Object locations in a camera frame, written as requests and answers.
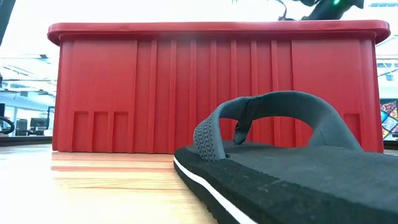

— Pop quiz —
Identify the black flip-flop sandal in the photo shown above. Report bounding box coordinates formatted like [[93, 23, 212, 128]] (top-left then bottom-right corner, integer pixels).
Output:
[[173, 90, 398, 224]]

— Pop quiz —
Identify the red plastic bin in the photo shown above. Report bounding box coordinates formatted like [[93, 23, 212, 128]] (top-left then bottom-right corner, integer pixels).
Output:
[[47, 20, 391, 155]]

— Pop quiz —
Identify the black computer monitor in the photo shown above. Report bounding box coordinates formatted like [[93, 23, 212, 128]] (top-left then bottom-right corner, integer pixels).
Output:
[[30, 118, 48, 129]]

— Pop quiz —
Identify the colourful patterned panel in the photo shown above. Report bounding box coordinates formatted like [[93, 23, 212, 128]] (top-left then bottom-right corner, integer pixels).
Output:
[[379, 98, 398, 141]]

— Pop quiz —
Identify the black aluminium table frame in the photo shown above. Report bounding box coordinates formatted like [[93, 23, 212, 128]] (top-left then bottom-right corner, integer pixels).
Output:
[[0, 136, 398, 151]]

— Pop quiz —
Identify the black curved cable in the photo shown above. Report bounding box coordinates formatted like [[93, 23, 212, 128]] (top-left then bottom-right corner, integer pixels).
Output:
[[0, 115, 16, 135]]

